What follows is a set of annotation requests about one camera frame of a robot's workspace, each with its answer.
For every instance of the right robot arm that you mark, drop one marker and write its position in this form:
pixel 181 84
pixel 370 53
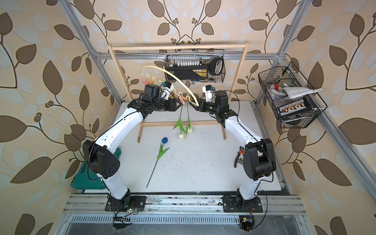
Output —
pixel 258 153

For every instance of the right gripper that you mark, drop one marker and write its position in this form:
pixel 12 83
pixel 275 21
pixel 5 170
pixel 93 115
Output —
pixel 200 102

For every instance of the paint tube set box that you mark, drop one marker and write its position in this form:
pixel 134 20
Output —
pixel 294 108

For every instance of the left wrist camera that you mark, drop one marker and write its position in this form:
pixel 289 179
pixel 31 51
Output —
pixel 167 88

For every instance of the side black wire basket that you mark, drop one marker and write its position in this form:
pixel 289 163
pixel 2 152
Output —
pixel 274 79

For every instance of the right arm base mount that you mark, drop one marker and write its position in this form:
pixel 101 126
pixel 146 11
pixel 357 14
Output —
pixel 235 204

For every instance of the back black wire basket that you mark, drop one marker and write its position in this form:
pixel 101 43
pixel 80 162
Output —
pixel 193 55

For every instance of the blue tulip flower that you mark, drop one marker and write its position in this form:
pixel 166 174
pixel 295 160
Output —
pixel 161 152

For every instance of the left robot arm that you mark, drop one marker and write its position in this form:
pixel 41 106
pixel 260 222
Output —
pixel 137 110

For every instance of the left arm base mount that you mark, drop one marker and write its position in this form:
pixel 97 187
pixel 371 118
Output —
pixel 127 204

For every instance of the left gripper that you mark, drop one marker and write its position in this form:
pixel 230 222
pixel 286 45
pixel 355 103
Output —
pixel 174 104

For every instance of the orange black pliers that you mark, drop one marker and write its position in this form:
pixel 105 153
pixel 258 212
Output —
pixel 238 158

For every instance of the white paper in side basket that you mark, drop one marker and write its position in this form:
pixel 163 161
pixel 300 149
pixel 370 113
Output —
pixel 296 92

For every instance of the green plastic tool case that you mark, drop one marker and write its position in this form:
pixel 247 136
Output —
pixel 82 179

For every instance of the black yellow tool in basket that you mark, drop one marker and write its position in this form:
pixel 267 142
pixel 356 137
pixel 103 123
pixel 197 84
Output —
pixel 198 70

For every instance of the aluminium rail at front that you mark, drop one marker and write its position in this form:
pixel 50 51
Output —
pixel 185 204

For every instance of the white tulip flower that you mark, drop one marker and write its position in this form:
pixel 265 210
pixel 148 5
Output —
pixel 179 125
pixel 188 126

